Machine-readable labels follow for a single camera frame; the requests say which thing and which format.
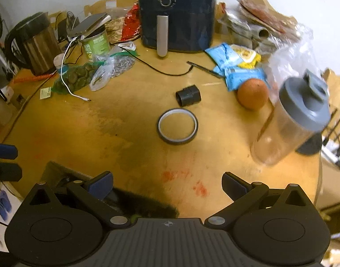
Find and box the paper label tag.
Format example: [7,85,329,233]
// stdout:
[40,87,52,99]

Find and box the orange ruler strip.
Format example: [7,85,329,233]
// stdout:
[12,72,55,84]

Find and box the orange fruit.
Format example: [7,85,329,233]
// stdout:
[237,78,269,111]

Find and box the wooden chair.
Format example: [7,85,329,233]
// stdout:
[321,68,340,170]

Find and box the clear shaker bottle grey lid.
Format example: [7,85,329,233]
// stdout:
[251,70,330,166]

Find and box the green net bag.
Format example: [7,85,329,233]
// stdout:
[52,61,104,95]

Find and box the small spice jar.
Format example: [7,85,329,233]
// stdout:
[54,53,65,74]

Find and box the steel electric kettle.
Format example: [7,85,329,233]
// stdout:
[5,12,61,76]

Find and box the black cylindrical adapter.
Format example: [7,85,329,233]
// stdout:
[175,85,201,107]

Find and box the blue snack packet lower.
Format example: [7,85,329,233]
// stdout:
[224,67,266,92]

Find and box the blue snack packet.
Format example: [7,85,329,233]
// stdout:
[205,43,243,77]
[224,67,266,92]

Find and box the black pen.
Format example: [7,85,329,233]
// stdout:
[187,61,223,78]

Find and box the bag of steel scourers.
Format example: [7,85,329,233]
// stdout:
[89,47,137,92]

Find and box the yellow snack packet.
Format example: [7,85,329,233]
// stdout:
[230,44,262,69]

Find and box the blue snack packet upper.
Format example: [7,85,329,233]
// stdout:
[205,43,243,77]

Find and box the clear plastic bag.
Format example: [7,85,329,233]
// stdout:
[263,24,321,104]

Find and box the green tin can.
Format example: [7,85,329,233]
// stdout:
[81,30,111,61]

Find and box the smartphone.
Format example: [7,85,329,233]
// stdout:
[68,13,111,38]

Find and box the foil roll bundle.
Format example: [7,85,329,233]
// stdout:
[218,6,270,49]

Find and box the red snack bag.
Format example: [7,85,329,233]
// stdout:
[121,2,141,41]

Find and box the packaged sliced meat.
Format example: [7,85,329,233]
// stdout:
[237,0,301,42]

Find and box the dark blue air fryer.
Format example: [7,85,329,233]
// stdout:
[139,0,216,57]

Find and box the white usb cable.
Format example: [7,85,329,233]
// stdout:
[59,36,92,102]

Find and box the black cable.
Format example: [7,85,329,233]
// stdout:
[111,44,196,77]

